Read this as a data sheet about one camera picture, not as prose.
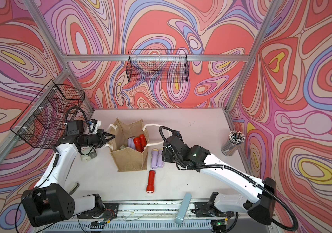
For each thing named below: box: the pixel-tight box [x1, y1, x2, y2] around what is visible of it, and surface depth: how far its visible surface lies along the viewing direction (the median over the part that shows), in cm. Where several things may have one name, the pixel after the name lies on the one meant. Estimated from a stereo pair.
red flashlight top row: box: [139, 133, 148, 153], surface depth 93 cm
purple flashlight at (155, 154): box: [150, 148, 159, 169], surface depth 90 cm
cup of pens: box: [220, 130, 246, 157], surface depth 85 cm
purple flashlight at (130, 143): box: [127, 137, 136, 150], surface depth 95 cm
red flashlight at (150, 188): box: [146, 170, 156, 194], surface depth 82 cm
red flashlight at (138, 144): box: [133, 137, 143, 153], surface depth 92 cm
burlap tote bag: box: [109, 117, 150, 173], surface depth 84 cm
